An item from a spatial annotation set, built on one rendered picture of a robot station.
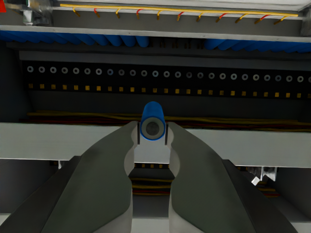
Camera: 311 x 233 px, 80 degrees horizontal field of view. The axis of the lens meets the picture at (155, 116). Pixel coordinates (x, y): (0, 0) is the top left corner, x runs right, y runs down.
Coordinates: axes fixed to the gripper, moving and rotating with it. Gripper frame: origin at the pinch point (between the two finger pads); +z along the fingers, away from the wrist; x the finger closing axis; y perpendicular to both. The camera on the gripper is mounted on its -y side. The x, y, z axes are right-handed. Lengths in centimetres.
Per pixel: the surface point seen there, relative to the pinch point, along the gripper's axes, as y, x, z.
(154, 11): -7.0, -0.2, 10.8
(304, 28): -5.9, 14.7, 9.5
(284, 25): -6.2, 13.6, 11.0
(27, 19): -6.0, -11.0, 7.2
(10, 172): 20.8, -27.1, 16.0
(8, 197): 24.6, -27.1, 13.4
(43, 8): -6.9, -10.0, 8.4
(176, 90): 5.3, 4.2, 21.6
